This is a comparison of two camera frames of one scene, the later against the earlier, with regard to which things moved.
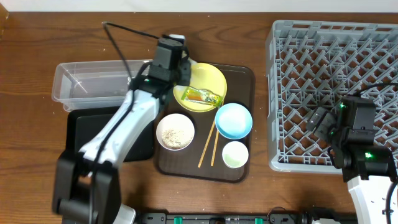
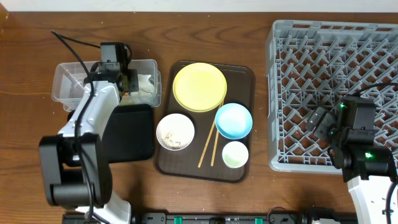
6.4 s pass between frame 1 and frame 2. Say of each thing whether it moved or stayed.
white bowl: stayed
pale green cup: stayed
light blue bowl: stayed
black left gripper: moved
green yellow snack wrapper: moved
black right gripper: stayed
